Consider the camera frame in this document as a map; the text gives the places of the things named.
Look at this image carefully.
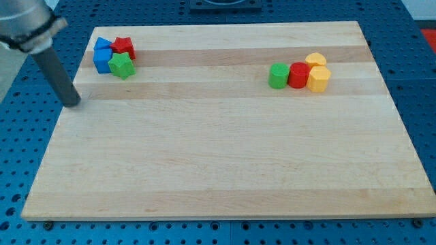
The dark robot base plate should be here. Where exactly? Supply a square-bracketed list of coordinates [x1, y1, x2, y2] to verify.
[187, 0, 262, 12]

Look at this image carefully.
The green cylinder block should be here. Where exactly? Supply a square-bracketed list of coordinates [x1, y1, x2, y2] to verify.
[268, 63, 290, 89]

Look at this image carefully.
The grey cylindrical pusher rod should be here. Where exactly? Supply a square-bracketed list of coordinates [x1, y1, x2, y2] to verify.
[31, 47, 81, 108]

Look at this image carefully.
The blue triangle block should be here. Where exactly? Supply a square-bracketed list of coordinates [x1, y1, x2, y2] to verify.
[93, 37, 112, 50]

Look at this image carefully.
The green star block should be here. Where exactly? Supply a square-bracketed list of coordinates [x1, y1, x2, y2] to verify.
[108, 52, 136, 80]

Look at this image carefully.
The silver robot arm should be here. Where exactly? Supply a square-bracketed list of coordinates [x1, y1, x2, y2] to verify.
[1, 0, 81, 107]

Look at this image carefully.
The blue cube block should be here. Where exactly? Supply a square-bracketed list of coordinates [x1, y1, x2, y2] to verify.
[93, 49, 112, 74]

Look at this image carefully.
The yellow half-round block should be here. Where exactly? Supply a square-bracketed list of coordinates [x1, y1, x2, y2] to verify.
[305, 52, 327, 67]

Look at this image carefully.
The red cylinder block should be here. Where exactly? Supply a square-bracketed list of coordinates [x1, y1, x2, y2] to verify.
[287, 62, 310, 88]

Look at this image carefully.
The red star block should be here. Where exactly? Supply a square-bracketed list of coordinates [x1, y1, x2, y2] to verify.
[110, 37, 136, 60]

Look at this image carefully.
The wooden board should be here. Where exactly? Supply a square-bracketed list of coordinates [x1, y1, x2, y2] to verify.
[21, 21, 435, 221]

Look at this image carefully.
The yellow hexagon block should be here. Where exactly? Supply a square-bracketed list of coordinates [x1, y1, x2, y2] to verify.
[306, 66, 331, 93]

